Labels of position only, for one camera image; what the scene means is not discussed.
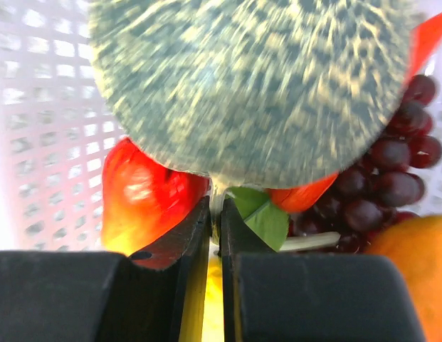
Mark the dark purple grapes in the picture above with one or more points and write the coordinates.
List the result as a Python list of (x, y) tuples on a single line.
[(371, 194)]

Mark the yellow pear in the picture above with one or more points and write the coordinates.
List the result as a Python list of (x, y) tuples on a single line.
[(212, 324)]

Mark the green netted melon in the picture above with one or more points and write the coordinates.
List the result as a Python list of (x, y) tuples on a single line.
[(272, 94)]

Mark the orange carrot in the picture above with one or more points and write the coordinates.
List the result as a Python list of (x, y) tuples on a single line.
[(425, 38)]

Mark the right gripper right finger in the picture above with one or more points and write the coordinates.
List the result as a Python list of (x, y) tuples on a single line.
[(270, 296)]

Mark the red yellow apple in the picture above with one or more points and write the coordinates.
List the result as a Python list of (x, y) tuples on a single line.
[(142, 200)]

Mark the white plastic basket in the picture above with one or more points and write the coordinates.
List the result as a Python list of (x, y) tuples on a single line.
[(55, 127)]

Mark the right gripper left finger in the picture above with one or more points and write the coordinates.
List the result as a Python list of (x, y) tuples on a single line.
[(155, 294)]

